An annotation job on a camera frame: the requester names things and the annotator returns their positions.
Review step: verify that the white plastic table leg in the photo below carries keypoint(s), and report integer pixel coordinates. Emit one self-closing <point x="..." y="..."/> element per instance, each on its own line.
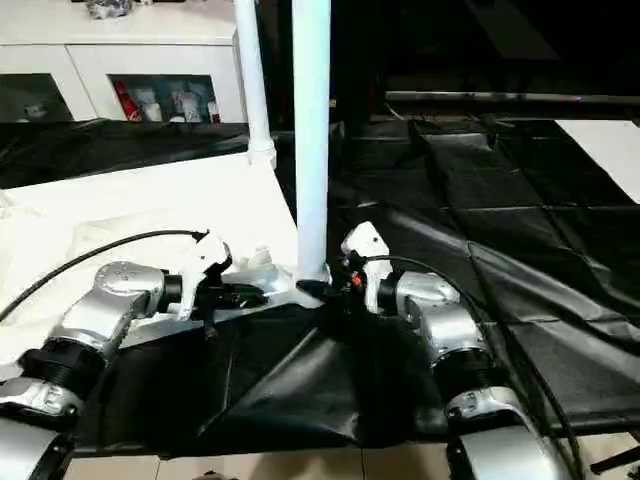
<point x="312" y="120"/>
<point x="254" y="70"/>

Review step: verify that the white flat board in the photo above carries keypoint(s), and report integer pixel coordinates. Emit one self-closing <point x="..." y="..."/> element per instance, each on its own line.
<point x="610" y="155"/>

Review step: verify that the black box with tan label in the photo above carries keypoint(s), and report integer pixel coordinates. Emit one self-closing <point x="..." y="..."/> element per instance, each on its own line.
<point x="280" y="60"/>

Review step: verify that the white cabinet with glass doors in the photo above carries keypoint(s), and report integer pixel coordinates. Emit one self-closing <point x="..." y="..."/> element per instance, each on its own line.
<point x="100" y="40"/>

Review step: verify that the black floor stand leg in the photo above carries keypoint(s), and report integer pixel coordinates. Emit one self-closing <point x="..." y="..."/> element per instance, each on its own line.
<point x="618" y="458"/>

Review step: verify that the black mat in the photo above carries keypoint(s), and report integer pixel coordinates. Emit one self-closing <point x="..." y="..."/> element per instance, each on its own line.
<point x="500" y="230"/>

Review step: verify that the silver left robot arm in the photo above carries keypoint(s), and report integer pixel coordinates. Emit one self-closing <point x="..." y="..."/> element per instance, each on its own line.
<point x="80" y="330"/>

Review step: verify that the red bottle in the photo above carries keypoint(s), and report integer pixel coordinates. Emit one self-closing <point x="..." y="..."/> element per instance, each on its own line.
<point x="122" y="100"/>

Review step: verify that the dark metal rail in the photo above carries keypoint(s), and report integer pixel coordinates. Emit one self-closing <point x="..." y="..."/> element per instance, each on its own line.
<point x="510" y="100"/>

